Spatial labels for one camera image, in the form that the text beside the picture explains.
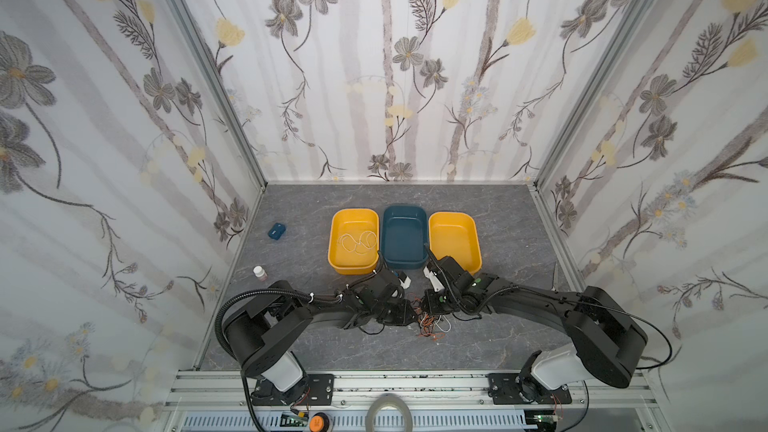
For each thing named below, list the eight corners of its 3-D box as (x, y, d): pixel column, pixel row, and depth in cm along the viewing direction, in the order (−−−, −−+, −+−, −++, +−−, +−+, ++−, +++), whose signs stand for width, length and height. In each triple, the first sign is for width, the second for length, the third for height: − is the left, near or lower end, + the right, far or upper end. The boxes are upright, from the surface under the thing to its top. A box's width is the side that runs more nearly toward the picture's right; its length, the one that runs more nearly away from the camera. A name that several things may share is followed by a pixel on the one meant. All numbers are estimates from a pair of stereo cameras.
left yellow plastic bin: (325, 275, 96) (322, 266, 92) (334, 216, 112) (332, 206, 107) (378, 275, 97) (378, 266, 92) (379, 217, 112) (379, 207, 107)
